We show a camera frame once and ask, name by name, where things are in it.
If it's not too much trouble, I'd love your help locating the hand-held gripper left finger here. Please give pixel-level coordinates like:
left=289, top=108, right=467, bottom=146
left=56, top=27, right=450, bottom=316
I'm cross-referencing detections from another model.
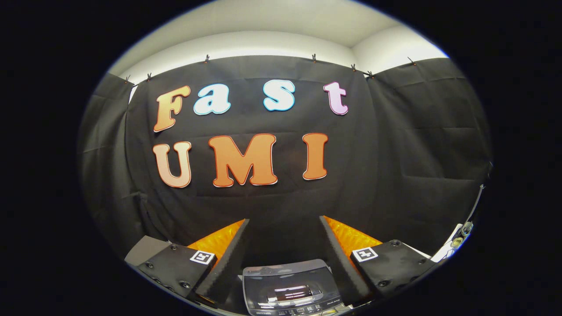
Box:
left=137, top=219, right=250, bottom=308

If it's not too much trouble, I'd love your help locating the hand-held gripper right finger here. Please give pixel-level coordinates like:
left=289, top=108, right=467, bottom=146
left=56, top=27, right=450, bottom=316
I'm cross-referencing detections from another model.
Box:
left=319, top=216, right=437, bottom=306

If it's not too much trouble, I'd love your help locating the grey washing machine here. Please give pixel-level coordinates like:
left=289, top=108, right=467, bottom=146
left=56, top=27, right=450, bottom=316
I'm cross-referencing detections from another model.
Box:
left=242, top=259, right=352, bottom=316

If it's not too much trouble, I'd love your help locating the black backdrop cloth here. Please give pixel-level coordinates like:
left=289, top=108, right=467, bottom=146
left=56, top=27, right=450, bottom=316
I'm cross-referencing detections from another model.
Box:
left=79, top=55, right=492, bottom=264

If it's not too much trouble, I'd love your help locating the row of black clips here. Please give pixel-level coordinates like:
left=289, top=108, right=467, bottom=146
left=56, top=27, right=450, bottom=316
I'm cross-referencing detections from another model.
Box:
left=124, top=54, right=418, bottom=84

